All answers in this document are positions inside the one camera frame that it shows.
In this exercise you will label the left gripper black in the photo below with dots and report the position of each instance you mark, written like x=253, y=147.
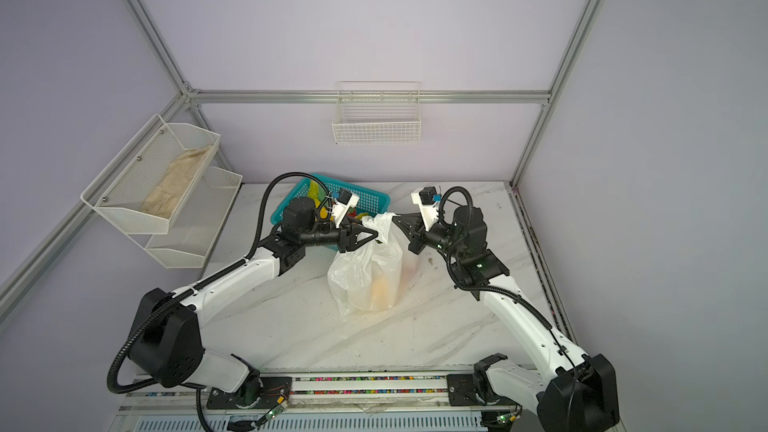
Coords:
x=345, y=237

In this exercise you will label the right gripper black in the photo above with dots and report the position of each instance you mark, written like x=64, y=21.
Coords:
x=417, y=236

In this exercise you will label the yellow fake banana bunch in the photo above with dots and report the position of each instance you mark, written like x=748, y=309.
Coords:
x=314, y=193

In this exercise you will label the white lemon print plastic bag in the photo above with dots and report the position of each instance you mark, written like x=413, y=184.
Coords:
x=372, y=278

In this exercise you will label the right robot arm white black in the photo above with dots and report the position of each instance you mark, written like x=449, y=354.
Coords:
x=569, y=389

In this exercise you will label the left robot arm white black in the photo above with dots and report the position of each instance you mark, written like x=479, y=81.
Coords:
x=165, y=345

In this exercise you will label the lower white mesh shelf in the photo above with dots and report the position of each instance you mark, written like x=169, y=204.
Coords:
x=193, y=234

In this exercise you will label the white mesh shelf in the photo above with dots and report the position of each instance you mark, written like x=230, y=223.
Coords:
x=193, y=234
x=118, y=192

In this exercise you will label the beige cloth in shelf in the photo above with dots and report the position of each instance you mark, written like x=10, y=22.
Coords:
x=166, y=196

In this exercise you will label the upper white mesh shelf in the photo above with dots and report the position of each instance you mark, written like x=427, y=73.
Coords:
x=118, y=192

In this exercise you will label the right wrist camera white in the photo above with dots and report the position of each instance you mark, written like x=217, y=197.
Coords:
x=428, y=212

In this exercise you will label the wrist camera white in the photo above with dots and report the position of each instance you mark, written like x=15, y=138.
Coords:
x=428, y=212
x=340, y=211

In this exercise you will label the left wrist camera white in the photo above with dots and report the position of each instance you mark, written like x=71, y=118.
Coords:
x=340, y=211

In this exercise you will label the white wire wall basket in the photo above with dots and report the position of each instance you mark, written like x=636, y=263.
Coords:
x=377, y=113

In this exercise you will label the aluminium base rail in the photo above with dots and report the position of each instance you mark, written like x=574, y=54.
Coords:
x=350, y=401

